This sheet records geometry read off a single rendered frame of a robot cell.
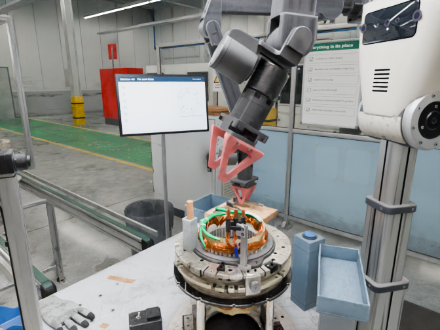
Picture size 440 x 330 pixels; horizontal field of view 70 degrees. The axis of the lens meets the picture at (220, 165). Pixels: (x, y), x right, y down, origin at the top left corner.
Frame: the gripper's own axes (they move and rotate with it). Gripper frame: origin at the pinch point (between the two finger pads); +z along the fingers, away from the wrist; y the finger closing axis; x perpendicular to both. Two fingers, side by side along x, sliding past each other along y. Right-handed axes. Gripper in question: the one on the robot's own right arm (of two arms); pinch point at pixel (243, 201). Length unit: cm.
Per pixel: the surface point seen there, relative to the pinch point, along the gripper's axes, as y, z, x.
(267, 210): -1.9, 1.9, 9.4
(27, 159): 71, -29, -7
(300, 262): 5.5, 13.1, 26.3
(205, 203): 0.3, 5.9, -18.3
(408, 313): -126, 105, 58
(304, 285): 6.5, 20.5, 28.8
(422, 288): -165, 105, 63
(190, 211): 40.2, -11.8, 8.5
